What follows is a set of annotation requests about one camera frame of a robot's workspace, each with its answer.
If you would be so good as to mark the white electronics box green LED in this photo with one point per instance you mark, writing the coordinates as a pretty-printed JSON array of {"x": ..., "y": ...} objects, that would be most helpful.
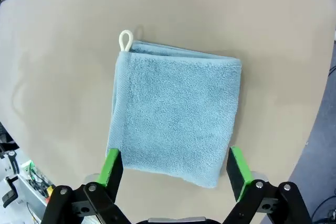
[{"x": 26, "y": 182}]

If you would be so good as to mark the light blue towel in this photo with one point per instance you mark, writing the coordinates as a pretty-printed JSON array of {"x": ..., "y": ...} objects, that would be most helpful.
[{"x": 173, "y": 103}]

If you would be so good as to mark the yellow emergency stop button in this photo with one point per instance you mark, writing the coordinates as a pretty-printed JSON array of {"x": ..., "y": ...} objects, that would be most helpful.
[{"x": 49, "y": 192}]

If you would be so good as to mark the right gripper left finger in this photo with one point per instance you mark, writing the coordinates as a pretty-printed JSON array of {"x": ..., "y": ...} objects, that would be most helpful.
[{"x": 99, "y": 200}]

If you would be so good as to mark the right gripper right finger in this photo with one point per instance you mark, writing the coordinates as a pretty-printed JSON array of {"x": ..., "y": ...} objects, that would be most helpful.
[{"x": 249, "y": 200}]

